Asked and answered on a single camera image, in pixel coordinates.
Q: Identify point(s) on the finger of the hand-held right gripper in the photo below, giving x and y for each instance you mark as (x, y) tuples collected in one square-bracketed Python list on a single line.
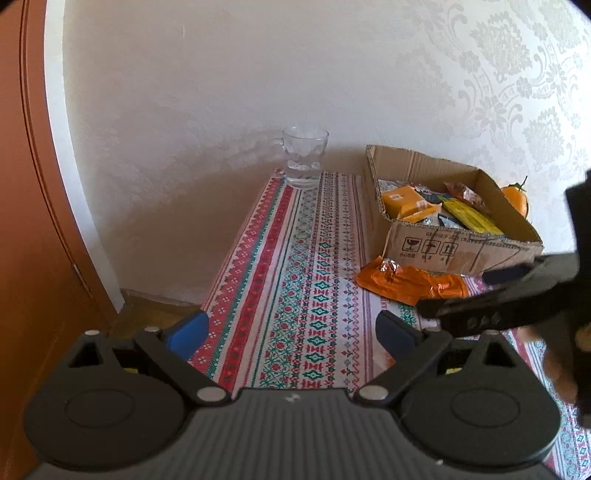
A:
[(498, 314), (512, 273)]

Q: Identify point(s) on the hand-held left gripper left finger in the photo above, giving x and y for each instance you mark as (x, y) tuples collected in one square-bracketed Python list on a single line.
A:
[(189, 332)]

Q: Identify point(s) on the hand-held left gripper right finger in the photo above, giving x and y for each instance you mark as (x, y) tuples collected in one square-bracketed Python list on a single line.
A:
[(395, 334)]

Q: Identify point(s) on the orange foil snack bag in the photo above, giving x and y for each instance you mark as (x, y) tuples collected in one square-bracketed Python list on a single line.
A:
[(397, 284)]

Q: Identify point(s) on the cardboard box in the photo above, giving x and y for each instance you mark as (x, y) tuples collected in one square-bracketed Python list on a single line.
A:
[(461, 256)]

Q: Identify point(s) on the brown and red snack packet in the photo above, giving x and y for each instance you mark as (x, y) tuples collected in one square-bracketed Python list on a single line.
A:
[(466, 194)]

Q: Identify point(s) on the orange packet with white mark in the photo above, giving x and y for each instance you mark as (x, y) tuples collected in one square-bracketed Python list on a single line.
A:
[(406, 198)]

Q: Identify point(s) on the person's right hand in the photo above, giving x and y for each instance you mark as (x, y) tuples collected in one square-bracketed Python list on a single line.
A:
[(561, 369)]

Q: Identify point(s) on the yellow snack packet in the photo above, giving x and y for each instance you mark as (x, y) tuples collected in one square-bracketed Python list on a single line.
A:
[(471, 217)]

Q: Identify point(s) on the orange tangerine with stem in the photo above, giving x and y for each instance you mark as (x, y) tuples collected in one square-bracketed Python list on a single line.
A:
[(517, 198)]

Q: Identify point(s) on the patterned striped tablecloth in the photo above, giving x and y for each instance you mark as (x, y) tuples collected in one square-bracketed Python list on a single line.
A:
[(295, 286)]

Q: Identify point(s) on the brown wooden door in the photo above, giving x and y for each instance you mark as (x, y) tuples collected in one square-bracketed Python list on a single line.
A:
[(32, 230)]

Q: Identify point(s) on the clear glass mug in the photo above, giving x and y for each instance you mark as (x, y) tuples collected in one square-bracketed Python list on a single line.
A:
[(302, 157)]

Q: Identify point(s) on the white door frame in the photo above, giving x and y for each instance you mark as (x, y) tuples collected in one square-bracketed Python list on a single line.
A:
[(69, 138)]

